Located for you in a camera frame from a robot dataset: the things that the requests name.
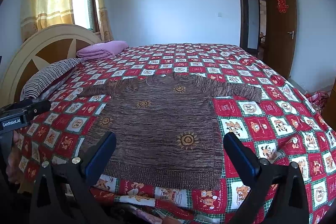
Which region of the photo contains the brown knitted sweater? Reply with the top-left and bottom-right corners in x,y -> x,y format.
80,73 -> 261,190

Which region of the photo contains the person's left hand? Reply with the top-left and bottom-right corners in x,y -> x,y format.
6,131 -> 24,184

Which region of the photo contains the striped pillow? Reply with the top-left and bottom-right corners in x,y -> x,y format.
19,58 -> 82,101

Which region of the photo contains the red checkered bear bedspread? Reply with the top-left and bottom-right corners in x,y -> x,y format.
18,44 -> 335,223

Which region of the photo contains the cream and brown headboard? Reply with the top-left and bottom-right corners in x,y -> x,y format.
1,24 -> 101,106

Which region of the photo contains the wooden cabinet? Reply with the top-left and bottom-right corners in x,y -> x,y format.
322,81 -> 336,131

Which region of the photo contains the folded pink blanket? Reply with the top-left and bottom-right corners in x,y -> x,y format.
76,41 -> 129,61

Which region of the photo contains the brown wooden door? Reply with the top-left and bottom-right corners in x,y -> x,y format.
263,0 -> 297,79

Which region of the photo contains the red paper door decoration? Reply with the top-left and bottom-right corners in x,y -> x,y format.
277,0 -> 289,14

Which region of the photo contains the silver door handle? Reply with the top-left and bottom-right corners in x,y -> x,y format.
288,31 -> 294,40

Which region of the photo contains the dark door frame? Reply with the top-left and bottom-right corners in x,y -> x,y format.
240,0 -> 267,58

